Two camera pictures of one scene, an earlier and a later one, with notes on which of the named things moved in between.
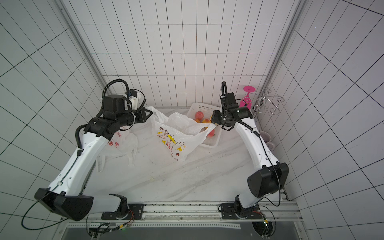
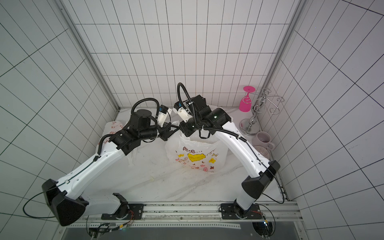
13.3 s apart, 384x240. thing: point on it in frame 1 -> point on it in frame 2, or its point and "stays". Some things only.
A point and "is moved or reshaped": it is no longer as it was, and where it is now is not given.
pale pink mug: (267, 139) stays
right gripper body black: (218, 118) -> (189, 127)
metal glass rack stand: (263, 97) stays
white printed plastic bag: (176, 133) is moved or reshaped
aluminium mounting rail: (275, 212) stays
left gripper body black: (139, 116) -> (163, 132)
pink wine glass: (246, 101) stays
